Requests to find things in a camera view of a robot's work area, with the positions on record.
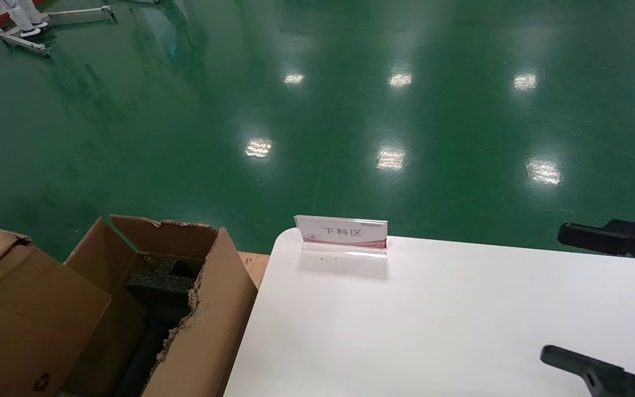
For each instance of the grey metal robot stand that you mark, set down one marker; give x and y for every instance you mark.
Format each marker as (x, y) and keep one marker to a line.
(80, 15)

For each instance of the long black foam padding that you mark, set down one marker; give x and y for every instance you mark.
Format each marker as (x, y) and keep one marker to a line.
(151, 353)

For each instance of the black foam block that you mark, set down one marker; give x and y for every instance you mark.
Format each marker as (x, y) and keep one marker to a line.
(160, 286)

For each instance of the wooden pallet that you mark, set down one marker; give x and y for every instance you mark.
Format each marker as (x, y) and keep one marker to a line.
(255, 267)

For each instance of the acrylic table sign red white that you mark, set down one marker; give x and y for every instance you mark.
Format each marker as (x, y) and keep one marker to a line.
(345, 231)

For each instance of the white humanoid robot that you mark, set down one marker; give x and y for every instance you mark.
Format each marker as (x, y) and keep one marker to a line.
(26, 12)

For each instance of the large torn cardboard box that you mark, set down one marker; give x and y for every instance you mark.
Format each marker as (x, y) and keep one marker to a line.
(212, 309)

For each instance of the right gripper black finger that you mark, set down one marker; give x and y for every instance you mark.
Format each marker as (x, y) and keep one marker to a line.
(598, 238)
(593, 375)

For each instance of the small cardboard box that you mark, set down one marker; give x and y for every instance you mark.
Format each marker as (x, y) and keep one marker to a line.
(30, 320)

